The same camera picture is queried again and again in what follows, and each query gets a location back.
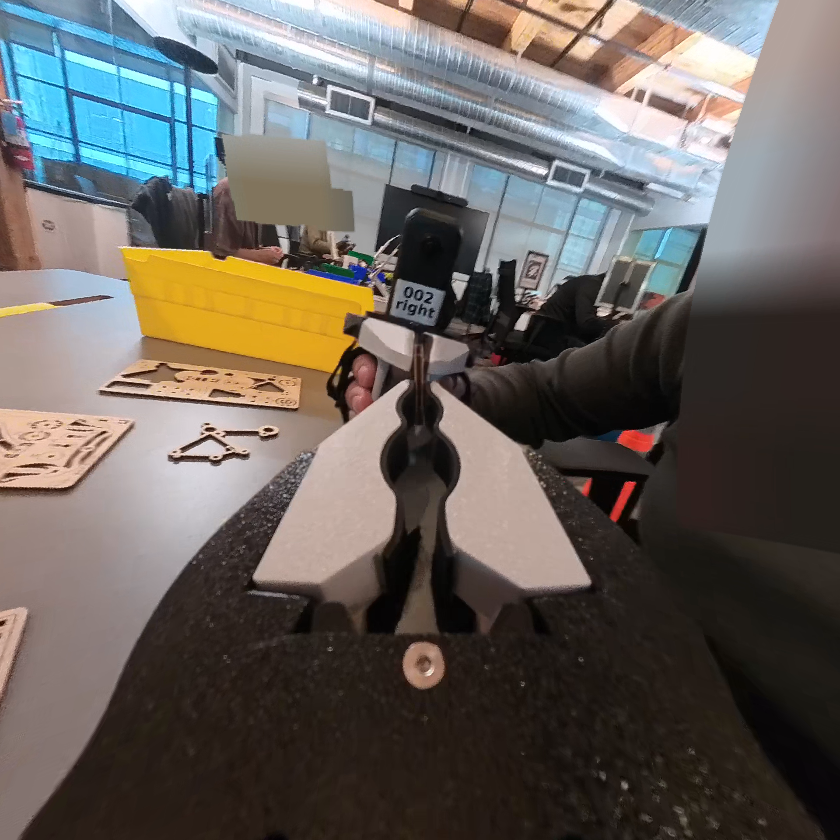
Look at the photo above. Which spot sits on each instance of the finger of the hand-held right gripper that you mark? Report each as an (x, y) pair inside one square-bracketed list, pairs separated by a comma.
[(390, 348), (446, 358)]

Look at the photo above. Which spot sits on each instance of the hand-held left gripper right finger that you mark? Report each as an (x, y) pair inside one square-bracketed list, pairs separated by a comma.
[(512, 525)]

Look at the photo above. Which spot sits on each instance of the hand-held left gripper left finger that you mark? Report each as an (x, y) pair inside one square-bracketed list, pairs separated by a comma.
[(328, 525)]

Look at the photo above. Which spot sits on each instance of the small slotted wooden part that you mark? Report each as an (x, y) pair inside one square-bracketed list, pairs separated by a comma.
[(420, 367)]

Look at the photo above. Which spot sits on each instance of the star-cutout wooden parts sheet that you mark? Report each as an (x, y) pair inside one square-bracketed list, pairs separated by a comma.
[(203, 379)]

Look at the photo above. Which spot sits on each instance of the arc-pattern wooden parts sheet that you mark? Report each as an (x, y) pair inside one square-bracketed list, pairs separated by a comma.
[(111, 426)]

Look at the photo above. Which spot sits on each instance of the slotted wooden parts sheet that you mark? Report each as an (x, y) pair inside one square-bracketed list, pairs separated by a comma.
[(10, 630)]

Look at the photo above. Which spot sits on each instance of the person's right hand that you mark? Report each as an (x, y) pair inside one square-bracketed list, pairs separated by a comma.
[(361, 387)]

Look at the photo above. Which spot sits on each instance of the black flat screen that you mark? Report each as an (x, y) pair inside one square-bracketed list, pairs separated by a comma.
[(476, 243)]

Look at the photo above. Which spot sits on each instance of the plaid cloth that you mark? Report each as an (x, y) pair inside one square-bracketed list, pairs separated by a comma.
[(479, 295)]

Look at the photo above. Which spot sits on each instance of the black office chair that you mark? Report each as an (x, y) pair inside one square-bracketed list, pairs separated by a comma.
[(505, 308), (590, 459)]

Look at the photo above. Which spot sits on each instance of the framed picture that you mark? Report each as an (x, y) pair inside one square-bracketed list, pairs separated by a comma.
[(533, 269)]

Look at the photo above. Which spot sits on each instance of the yellow plastic bin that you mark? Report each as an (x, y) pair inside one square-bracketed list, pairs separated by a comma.
[(229, 315)]

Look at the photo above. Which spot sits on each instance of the white vent grille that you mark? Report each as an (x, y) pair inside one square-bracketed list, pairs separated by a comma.
[(350, 105), (569, 176)]

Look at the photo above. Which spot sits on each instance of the white monitor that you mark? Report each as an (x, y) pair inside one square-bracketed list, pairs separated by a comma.
[(627, 282)]

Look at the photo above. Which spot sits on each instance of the person's torso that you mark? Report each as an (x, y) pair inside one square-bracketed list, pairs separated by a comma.
[(735, 656)]

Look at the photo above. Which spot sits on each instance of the dark jacket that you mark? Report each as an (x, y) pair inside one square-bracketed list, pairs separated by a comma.
[(164, 210)]

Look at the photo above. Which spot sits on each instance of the black floor lamp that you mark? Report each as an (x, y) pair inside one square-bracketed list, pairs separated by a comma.
[(184, 52)]

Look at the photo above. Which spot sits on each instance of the yellow tape strip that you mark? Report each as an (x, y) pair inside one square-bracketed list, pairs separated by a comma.
[(26, 309)]

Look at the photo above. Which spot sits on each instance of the red fire extinguisher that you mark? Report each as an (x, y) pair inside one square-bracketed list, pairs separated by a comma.
[(19, 148)]

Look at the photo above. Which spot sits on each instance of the triangular wooden frame part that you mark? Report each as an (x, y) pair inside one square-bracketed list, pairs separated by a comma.
[(237, 430)]

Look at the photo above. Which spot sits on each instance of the narrow silver ceiling duct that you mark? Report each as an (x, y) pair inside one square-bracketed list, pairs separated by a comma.
[(472, 134)]

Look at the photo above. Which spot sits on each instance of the large silver ceiling duct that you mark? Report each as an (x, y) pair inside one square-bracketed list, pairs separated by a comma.
[(426, 59)]

